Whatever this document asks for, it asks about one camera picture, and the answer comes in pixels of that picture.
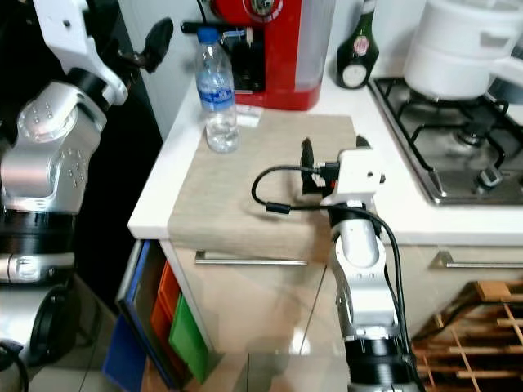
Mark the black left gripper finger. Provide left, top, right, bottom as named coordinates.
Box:
left=142, top=18, right=175, bottom=73

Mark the steel gas stove hob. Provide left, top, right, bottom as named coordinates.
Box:
left=368, top=76, right=523, bottom=205

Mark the white paper tag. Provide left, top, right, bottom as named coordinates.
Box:
left=237, top=105, right=264, bottom=130

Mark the dark green glass bottle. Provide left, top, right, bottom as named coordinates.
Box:
left=335, top=0, right=381, bottom=91

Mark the beige woven cloth mat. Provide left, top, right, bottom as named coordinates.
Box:
left=168, top=113, right=360, bottom=264

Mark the clear plastic water bottle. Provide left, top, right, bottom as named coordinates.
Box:
left=196, top=26, right=242, bottom=154

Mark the red coffee machine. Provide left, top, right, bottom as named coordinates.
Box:
left=181, top=0, right=337, bottom=113

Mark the white cooking pot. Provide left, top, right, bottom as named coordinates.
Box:
left=403, top=0, right=523, bottom=101

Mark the black stove knob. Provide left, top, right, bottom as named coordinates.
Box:
left=481, top=166, right=504, bottom=190

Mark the cream kitchen drawer cabinet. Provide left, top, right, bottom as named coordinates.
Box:
left=159, top=237, right=523, bottom=392

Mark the orange plastic board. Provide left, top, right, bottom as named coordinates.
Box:
left=151, top=261, right=182, bottom=348

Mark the grey board holder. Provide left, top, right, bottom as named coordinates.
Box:
left=118, top=241, right=189, bottom=389

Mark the wooden wine rack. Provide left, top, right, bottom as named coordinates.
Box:
left=413, top=279, right=523, bottom=392

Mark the green plastic board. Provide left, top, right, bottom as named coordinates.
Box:
left=169, top=317, right=211, bottom=385

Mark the blue plastic board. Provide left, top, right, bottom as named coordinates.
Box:
left=102, top=241, right=152, bottom=392

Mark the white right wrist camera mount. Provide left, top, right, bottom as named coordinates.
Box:
left=321, top=147, right=387, bottom=207

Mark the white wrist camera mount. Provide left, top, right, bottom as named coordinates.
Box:
left=321, top=147, right=387, bottom=207
left=33, top=0, right=132, bottom=87

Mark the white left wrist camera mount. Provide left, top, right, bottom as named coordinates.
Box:
left=33, top=0, right=132, bottom=87

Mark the long metal drawer handle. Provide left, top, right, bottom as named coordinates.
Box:
left=194, top=250, right=310, bottom=266

